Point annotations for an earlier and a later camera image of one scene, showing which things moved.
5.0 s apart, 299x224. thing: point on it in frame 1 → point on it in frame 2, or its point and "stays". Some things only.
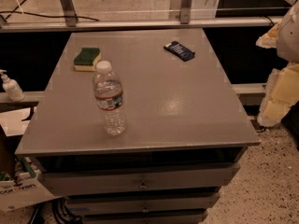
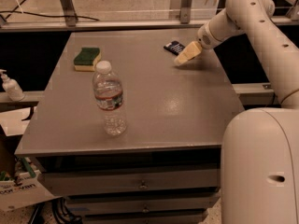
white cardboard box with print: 24,191 stays
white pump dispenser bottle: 11,88 stays
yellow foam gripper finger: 281,92 → 192,50
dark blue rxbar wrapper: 179,50 stays
